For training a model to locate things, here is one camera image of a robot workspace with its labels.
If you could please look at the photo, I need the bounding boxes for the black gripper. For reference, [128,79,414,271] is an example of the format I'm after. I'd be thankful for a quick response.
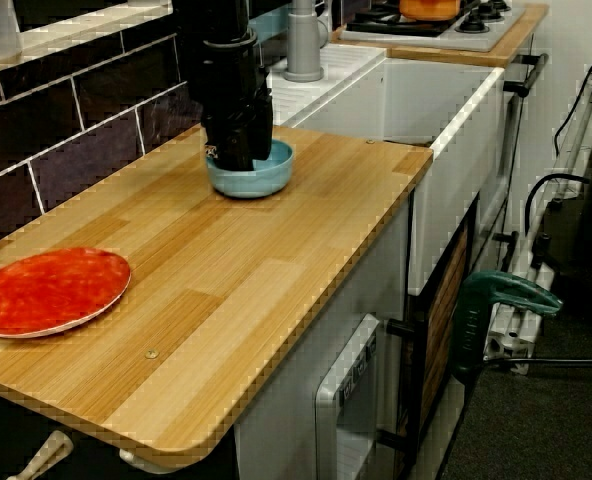
[199,37,276,171]

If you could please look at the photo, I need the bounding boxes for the silver aluminium frame rail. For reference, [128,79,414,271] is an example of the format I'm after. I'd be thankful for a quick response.
[483,64,592,376]

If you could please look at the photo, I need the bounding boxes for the white hook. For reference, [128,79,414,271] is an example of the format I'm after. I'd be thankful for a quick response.
[118,447,177,475]

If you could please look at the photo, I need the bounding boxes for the black stove grate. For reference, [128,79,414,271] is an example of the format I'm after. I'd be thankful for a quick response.
[345,0,482,37]

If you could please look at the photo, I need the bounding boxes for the green clamp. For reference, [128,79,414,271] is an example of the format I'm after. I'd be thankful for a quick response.
[448,269,565,386]

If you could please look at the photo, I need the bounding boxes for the orange pot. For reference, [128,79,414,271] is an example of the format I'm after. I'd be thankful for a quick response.
[398,0,462,22]

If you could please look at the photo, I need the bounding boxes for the grey stove top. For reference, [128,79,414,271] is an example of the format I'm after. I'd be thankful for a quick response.
[339,0,527,53]

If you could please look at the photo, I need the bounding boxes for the white dishwasher front panel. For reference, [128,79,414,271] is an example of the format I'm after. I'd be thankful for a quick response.
[313,312,382,480]

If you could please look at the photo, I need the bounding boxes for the cream shelf ledge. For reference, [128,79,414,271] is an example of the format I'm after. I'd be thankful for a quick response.
[0,0,175,79]

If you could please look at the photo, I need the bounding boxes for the cream wooden handle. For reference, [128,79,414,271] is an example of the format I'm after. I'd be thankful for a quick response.
[5,429,75,480]

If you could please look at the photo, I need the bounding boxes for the light blue bowl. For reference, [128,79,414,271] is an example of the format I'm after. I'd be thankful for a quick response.
[205,138,295,200]

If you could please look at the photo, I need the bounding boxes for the thick black cable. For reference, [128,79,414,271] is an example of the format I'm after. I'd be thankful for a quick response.
[523,172,592,241]

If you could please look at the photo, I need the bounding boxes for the thin black cable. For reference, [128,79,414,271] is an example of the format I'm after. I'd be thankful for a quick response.
[553,0,592,156]

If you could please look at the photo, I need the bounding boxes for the white sink unit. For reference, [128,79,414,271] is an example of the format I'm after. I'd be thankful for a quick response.
[265,42,507,296]

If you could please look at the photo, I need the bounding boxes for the wooden slat cabinet door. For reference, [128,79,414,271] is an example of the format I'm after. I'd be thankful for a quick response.
[395,199,480,476]

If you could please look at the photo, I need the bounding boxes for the red orange plate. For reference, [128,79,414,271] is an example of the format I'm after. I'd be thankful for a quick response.
[0,246,132,340]

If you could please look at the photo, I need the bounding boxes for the grey faucet base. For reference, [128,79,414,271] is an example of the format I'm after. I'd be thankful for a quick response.
[283,0,331,83]

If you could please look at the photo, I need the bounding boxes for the black oven door handle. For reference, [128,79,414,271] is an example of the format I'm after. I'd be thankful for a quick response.
[503,52,550,99]

